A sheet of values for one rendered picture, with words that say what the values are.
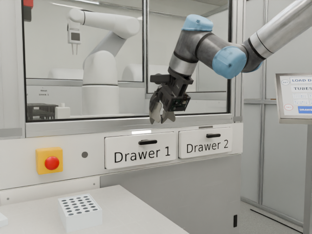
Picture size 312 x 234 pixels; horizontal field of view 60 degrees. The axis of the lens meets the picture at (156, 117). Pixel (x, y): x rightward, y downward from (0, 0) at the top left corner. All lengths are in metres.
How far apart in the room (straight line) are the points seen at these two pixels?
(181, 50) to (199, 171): 0.62
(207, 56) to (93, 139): 0.48
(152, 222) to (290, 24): 0.58
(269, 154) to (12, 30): 2.32
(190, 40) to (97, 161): 0.51
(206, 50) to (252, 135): 2.18
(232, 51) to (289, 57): 1.92
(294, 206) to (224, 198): 1.38
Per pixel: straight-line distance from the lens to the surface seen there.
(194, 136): 1.13
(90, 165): 0.96
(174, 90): 0.79
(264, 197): 2.85
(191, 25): 0.73
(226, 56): 0.67
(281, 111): 1.50
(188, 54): 0.74
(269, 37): 0.77
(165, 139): 1.05
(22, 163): 0.91
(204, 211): 1.29
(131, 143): 0.98
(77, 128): 0.93
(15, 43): 0.91
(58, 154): 0.87
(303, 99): 1.57
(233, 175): 1.36
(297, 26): 0.76
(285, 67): 2.59
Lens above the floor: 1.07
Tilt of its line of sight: 4 degrees down
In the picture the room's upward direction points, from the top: straight up
